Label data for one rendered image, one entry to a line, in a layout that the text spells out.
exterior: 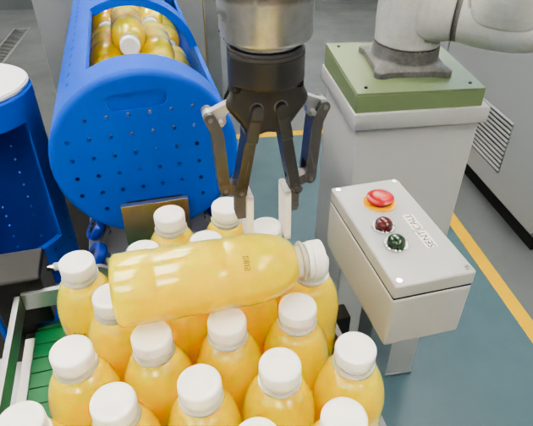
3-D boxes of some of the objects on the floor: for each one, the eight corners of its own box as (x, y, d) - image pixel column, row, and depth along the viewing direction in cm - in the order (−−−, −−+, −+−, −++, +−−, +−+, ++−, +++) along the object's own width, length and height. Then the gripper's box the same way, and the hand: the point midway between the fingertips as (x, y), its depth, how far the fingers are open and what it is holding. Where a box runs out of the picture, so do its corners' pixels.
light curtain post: (227, 192, 265) (202, -244, 163) (228, 199, 260) (205, -246, 159) (215, 193, 263) (184, -244, 162) (217, 200, 259) (185, -246, 158)
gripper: (335, 21, 52) (321, 207, 66) (172, 35, 49) (194, 226, 63) (364, 45, 46) (342, 243, 61) (181, 62, 43) (203, 267, 57)
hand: (266, 213), depth 60 cm, fingers closed on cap, 4 cm apart
